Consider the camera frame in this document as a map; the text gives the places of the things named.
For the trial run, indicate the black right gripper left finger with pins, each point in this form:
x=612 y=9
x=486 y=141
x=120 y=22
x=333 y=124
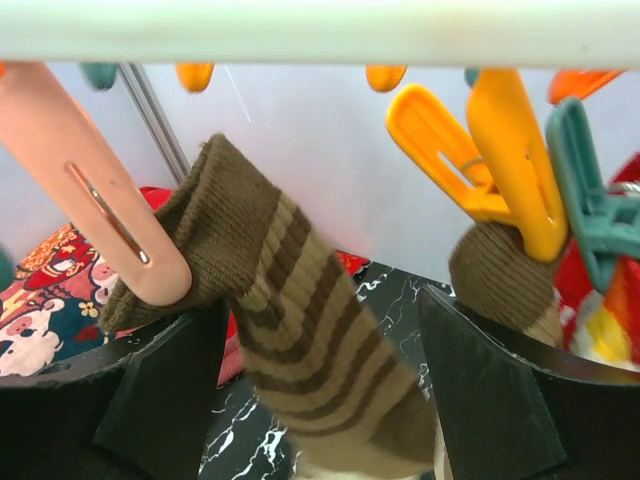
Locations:
x=135 y=408

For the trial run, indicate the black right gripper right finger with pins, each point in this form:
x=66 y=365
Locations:
x=511 y=407

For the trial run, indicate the red patterned sock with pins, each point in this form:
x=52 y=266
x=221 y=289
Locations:
x=603 y=327

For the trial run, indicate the brown striped sock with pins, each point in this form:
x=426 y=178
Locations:
x=243 y=239
x=492 y=275

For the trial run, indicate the pink clothes peg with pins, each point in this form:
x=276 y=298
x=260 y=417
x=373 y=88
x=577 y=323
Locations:
x=57 y=143

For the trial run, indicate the white plastic clip hanger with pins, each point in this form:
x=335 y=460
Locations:
x=588 y=34

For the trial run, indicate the red patterned pillow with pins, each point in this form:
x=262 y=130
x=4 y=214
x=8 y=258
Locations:
x=50 y=313

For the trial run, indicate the teal front clothes peg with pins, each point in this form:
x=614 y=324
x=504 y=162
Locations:
x=605 y=224

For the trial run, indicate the yellow front clothes peg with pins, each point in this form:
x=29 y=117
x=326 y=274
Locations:
x=496 y=167

